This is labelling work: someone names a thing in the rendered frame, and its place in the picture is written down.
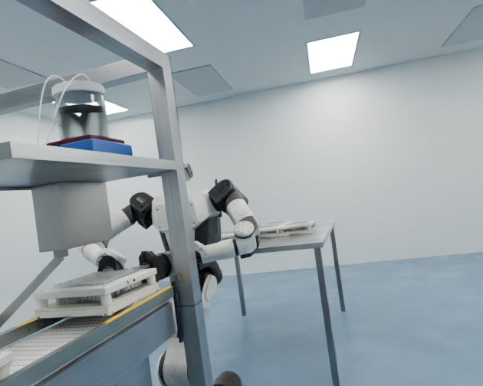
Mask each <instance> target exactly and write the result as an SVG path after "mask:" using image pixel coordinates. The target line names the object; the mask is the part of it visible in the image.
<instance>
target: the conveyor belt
mask: <svg viewBox="0 0 483 386"><path fill-rule="evenodd" d="M139 302H141V301H136V302H134V303H132V304H130V305H128V306H126V307H124V308H122V309H120V310H118V311H116V312H114V313H113V315H110V316H75V317H70V318H69V319H66V320H64V321H63V322H60V323H58V324H56V325H53V326H52V327H50V328H48V329H45V330H43V331H41V332H39V333H37V334H35V335H33V336H31V337H28V338H26V339H24V340H22V341H20V342H18V343H16V344H14V345H11V346H9V347H7V348H5V349H3V350H1V351H0V352H12V354H13V362H11V363H9V368H10V375H11V374H12V373H14V372H16V371H18V370H19V369H21V368H23V367H25V366H26V365H29V364H31V363H32V362H33V361H36V360H38V359H39V358H41V357H43V356H45V355H46V354H48V353H50V352H52V351H54V350H55V349H57V348H60V347H61V346H62V345H65V344H67V343H68V342H70V341H72V340H74V339H75V338H77V337H79V336H81V335H83V334H84V333H86V332H88V331H90V330H91V329H94V328H95V327H97V326H99V325H101V324H102V323H103V322H105V321H107V320H108V319H110V318H112V317H114V316H116V315H117V314H119V313H121V312H123V311H125V310H126V309H129V308H130V307H132V306H134V305H136V304H137V303H139ZM167 302H170V301H169V299H168V300H167V301H165V302H164V303H167ZM164 303H162V304H160V305H159V306H157V307H156V308H154V309H152V310H151V311H149V312H148V313H146V314H145V315H143V316H141V317H139V318H138V319H136V320H135V321H133V322H131V323H130V324H129V325H126V326H125V327H123V328H122V329H120V330H119V331H117V332H115V333H114V334H112V335H111V336H109V337H107V338H106V339H104V340H103V341H101V342H99V343H98V344H96V345H95V346H93V347H91V348H89V349H88V350H86V351H85V352H83V353H82V354H80V355H78V356H77V357H76V358H73V359H72V360H70V361H69V362H67V363H66V364H64V365H62V366H61V367H59V368H58V369H56V370H54V371H53V372H51V373H50V374H48V375H46V376H44V377H43V378H42V379H40V380H38V381H36V382H35V383H34V384H32V385H30V386H35V385H36V384H38V383H39V382H41V381H43V380H44V379H45V378H47V377H49V376H51V375H52V374H53V373H55V372H56V371H59V370H60V369H62V368H63V367H65V366H66V365H68V364H70V363H71V362H73V361H74V360H76V359H77V358H79V357H81V356H82V355H84V354H85V353H87V352H89V351H90V350H91V349H93V348H95V347H97V346H98V345H99V344H101V343H103V342H105V341H106V340H108V339H109V338H111V337H112V336H114V335H116V334H117V333H118V332H120V331H122V330H124V329H125V328H126V327H128V326H130V325H132V324H133V323H134V322H136V321H138V320H139V319H141V318H143V317H144V316H146V315H147V314H149V313H150V312H152V311H153V310H155V309H157V308H159V307H160V306H161V305H163V304H164Z"/></svg>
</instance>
